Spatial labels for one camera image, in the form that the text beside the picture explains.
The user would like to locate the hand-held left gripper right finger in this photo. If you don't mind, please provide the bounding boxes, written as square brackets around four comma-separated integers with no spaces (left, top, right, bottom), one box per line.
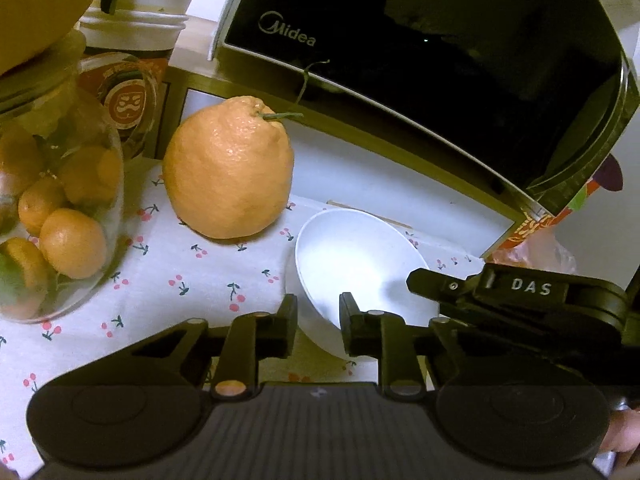
[339,292,482,402]

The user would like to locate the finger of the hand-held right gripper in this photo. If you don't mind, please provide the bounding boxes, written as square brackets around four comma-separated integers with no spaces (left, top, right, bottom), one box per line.
[406,267,484,311]

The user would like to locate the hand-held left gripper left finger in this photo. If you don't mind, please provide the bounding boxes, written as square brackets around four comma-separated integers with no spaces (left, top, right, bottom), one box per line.
[117,294,301,402]

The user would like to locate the white bowl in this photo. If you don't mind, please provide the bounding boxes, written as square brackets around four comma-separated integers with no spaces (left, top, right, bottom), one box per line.
[294,209,441,361]

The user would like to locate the person's right hand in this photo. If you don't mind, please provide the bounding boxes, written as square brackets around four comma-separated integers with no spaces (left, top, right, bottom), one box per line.
[597,406,640,468]

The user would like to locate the plastic bag of oranges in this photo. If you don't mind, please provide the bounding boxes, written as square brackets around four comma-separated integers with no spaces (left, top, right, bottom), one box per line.
[492,232,578,277]

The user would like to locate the red carton box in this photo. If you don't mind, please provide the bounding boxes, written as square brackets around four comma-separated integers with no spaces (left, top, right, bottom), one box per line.
[482,152,626,268]

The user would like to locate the cherry print tablecloth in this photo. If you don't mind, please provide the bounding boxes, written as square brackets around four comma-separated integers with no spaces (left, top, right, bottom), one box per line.
[0,155,486,476]

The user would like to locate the large orange citrus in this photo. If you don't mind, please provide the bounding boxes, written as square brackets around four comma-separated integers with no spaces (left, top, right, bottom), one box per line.
[162,96,305,240]

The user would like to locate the beige microwave shelf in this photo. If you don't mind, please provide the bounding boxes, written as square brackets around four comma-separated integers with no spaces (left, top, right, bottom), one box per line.
[160,67,526,222]

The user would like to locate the mandarins in glass jar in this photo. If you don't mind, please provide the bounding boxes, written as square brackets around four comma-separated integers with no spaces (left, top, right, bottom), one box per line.
[0,125,121,321]

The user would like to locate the black microwave oven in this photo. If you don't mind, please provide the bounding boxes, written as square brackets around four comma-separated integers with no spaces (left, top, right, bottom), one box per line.
[210,0,640,216]

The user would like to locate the printed orange paper cup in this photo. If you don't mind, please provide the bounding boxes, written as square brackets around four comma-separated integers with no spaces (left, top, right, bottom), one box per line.
[80,55,168,161]

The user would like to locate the glass jar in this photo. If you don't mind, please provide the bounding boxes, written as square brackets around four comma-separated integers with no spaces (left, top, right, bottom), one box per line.
[0,30,126,323]

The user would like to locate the stack of white paper cups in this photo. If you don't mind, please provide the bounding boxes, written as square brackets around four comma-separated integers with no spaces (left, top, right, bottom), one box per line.
[79,0,201,61]

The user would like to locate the large citrus with leaves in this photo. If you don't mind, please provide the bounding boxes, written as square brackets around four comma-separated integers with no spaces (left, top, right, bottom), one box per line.
[0,0,132,77]

